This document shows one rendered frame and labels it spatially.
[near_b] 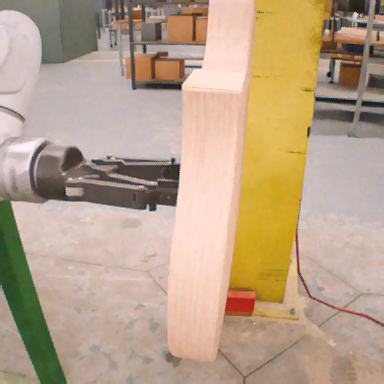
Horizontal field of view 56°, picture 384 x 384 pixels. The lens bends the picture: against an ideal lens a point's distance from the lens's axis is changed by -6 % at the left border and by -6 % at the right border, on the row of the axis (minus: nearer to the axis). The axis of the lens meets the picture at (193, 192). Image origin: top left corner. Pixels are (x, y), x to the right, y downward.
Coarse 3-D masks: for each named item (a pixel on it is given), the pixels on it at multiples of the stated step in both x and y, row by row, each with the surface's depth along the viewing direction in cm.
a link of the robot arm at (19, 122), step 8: (0, 112) 49; (8, 112) 50; (0, 120) 49; (8, 120) 50; (16, 120) 51; (0, 128) 49; (8, 128) 50; (16, 128) 51; (0, 136) 48; (8, 136) 49; (0, 144) 47; (0, 200) 50; (8, 200) 50
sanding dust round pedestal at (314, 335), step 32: (160, 288) 173; (160, 320) 156; (224, 320) 156; (256, 320) 155; (288, 320) 155; (320, 320) 154; (224, 352) 141; (288, 352) 140; (320, 352) 139; (352, 352) 138
